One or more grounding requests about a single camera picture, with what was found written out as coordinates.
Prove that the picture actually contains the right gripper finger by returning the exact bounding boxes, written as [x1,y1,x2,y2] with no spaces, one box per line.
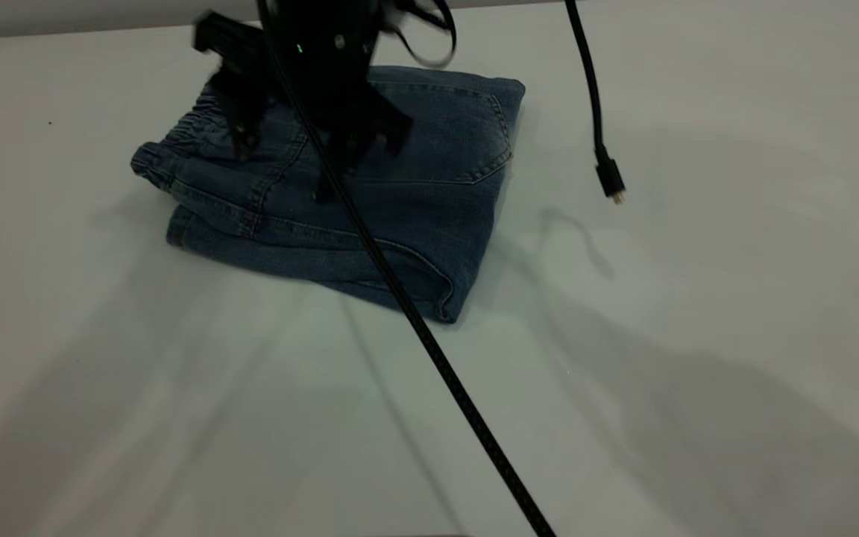
[213,75,270,162]
[315,142,360,204]

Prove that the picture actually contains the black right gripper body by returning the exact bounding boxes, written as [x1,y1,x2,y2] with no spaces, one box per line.
[265,30,412,154]

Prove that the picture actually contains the blue denim jeans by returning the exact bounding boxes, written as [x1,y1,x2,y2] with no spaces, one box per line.
[130,66,526,324]

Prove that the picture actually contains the thin black cable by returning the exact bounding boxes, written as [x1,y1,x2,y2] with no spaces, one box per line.
[381,0,459,69]

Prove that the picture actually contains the black braided cable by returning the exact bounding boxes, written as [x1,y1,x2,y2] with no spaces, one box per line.
[254,0,558,537]

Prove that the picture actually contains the black cable with gold plug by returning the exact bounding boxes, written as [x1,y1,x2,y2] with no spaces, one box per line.
[564,0,626,206]

